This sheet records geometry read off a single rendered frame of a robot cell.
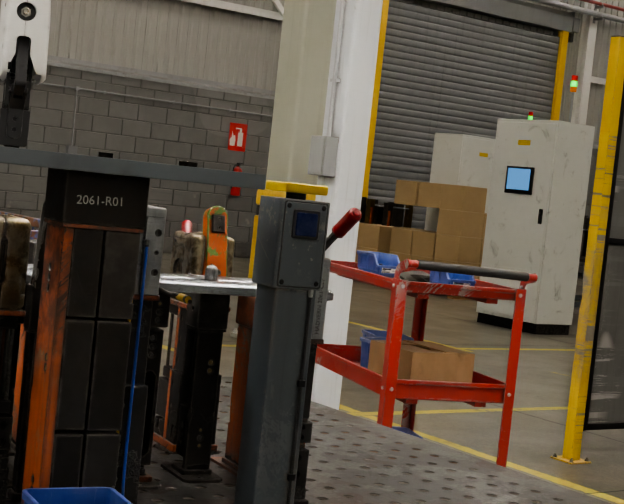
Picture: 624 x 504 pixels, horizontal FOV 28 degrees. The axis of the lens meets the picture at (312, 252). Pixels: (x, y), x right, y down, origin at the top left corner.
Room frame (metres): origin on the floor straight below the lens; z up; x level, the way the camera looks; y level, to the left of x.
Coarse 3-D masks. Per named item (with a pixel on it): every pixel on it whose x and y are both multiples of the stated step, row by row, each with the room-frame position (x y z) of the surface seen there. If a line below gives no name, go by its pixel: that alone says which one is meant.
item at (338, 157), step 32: (352, 0) 5.75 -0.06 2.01; (352, 32) 5.73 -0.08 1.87; (352, 64) 5.74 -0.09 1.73; (352, 96) 5.75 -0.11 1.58; (352, 128) 5.76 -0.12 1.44; (320, 160) 5.72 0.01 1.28; (352, 160) 5.77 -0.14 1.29; (352, 192) 5.78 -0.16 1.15; (352, 256) 5.81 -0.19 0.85; (320, 384) 5.74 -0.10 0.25
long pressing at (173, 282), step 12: (168, 276) 1.89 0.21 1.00; (180, 276) 1.91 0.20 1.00; (192, 276) 1.93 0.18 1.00; (204, 276) 1.96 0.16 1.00; (168, 288) 1.77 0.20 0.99; (180, 288) 1.78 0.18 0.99; (192, 288) 1.79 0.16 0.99; (204, 288) 1.80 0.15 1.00; (216, 288) 1.81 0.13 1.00; (228, 288) 1.82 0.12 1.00; (240, 288) 1.82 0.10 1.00; (252, 288) 1.83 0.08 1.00
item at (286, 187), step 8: (272, 184) 1.58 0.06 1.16; (280, 184) 1.56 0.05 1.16; (288, 184) 1.55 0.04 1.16; (296, 184) 1.56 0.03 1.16; (304, 184) 1.56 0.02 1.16; (288, 192) 1.58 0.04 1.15; (296, 192) 1.56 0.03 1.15; (304, 192) 1.56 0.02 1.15; (312, 192) 1.57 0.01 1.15; (320, 192) 1.57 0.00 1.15
